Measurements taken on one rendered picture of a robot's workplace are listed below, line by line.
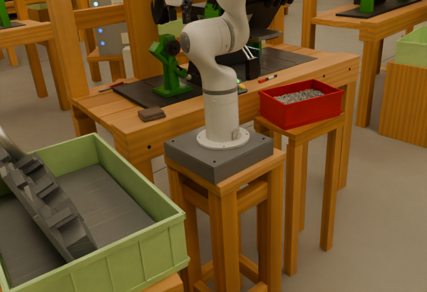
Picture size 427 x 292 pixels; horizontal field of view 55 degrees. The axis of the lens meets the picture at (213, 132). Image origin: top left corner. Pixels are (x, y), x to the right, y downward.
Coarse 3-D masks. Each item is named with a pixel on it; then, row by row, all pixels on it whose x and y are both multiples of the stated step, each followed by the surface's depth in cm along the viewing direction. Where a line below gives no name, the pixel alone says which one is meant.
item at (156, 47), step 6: (156, 42) 186; (150, 48) 187; (156, 48) 184; (162, 48) 186; (156, 54) 185; (162, 54) 188; (162, 60) 188; (174, 60) 192; (174, 66) 193; (180, 72) 196; (186, 72) 199
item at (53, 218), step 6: (42, 210) 92; (48, 210) 93; (54, 210) 102; (66, 210) 93; (72, 210) 103; (42, 216) 92; (48, 216) 92; (54, 216) 93; (60, 216) 93; (66, 216) 93; (72, 216) 103; (48, 222) 92; (54, 222) 92; (60, 222) 102; (66, 222) 102
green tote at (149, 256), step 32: (64, 160) 142; (96, 160) 149; (0, 192) 133; (128, 192) 130; (160, 192) 109; (160, 224) 97; (0, 256) 114; (96, 256) 89; (128, 256) 95; (160, 256) 101; (32, 288) 82; (64, 288) 87; (96, 288) 92; (128, 288) 98
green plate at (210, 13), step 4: (208, 4) 200; (212, 4) 198; (208, 8) 200; (212, 8) 198; (216, 8) 196; (220, 8) 194; (208, 12) 200; (212, 12) 198; (216, 12) 196; (220, 12) 197; (208, 16) 200; (212, 16) 198; (216, 16) 196; (220, 16) 197
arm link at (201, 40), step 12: (192, 24) 125; (204, 24) 125; (216, 24) 126; (180, 36) 127; (192, 36) 123; (204, 36) 123; (216, 36) 125; (228, 36) 127; (192, 48) 124; (204, 48) 124; (216, 48) 127; (228, 48) 130; (192, 60) 130; (204, 60) 126; (204, 72) 132; (216, 72) 130; (228, 72) 133; (204, 84) 135; (216, 84) 133; (228, 84) 133
